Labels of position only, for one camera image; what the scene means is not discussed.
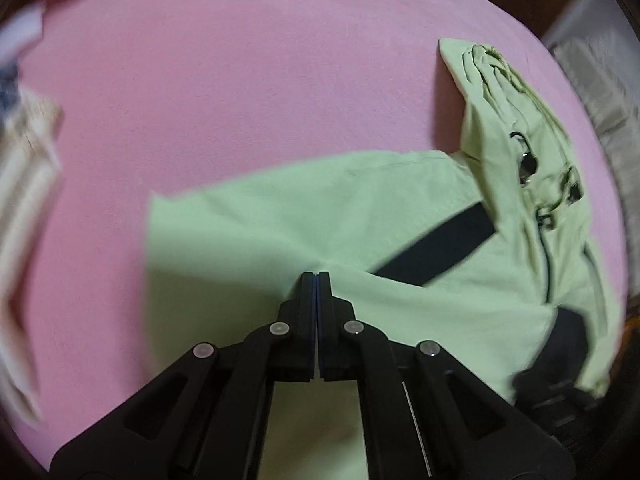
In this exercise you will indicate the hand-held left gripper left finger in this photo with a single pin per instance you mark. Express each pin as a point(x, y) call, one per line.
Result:
point(311, 310)

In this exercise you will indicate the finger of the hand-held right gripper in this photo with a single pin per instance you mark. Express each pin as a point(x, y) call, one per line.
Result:
point(555, 400)

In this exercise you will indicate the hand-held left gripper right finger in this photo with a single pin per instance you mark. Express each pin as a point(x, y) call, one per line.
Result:
point(324, 310)

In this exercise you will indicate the green and black large garment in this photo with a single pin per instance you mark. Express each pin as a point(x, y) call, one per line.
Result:
point(280, 220)

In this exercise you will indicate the pink bed sheet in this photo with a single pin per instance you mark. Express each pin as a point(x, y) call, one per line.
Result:
point(200, 110)

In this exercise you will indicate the cream folded cloth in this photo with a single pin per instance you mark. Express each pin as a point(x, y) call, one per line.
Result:
point(25, 200)

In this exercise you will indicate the white textured blanket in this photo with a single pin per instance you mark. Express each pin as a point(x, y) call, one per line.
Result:
point(605, 80)

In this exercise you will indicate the blue folded jeans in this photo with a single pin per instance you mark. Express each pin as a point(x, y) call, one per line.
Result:
point(7, 87)

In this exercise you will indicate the white cloth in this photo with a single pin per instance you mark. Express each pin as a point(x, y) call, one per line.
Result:
point(20, 27)

